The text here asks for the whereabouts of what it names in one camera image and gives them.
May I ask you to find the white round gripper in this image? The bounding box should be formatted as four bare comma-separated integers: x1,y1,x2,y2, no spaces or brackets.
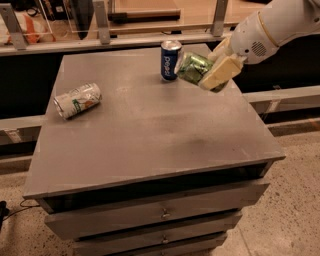
199,11,279,90

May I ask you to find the green soda can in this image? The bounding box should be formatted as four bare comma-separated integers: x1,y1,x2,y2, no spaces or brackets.
174,51,227,93

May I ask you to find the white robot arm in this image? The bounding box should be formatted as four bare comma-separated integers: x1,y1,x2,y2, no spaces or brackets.
198,0,320,91

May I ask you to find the blue pepsi can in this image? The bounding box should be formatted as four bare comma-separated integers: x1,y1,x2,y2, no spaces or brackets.
161,40,182,81

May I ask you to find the white soda can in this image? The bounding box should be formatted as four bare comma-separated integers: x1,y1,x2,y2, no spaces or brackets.
53,83,102,119

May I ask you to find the grey drawer cabinet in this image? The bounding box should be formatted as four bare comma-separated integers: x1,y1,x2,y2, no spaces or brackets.
22,43,287,256

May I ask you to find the middle grey drawer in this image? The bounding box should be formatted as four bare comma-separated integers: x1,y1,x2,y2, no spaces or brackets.
74,211,242,256

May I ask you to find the grey drawer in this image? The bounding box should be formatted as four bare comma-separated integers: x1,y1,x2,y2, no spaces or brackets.
74,211,242,256
111,232,227,256
45,179,268,240

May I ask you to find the bottom grey drawer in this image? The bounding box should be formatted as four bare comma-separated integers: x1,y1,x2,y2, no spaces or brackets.
111,232,227,256

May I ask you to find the orange white bag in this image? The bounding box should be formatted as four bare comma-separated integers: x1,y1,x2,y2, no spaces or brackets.
0,13,56,45

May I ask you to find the grey metal railing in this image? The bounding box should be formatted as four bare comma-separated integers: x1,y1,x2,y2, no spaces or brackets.
0,0,241,56

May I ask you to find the top grey drawer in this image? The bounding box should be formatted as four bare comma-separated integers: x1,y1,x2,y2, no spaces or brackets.
45,179,268,240

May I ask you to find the black floor cable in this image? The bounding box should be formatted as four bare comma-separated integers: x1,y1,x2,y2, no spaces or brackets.
0,199,41,231

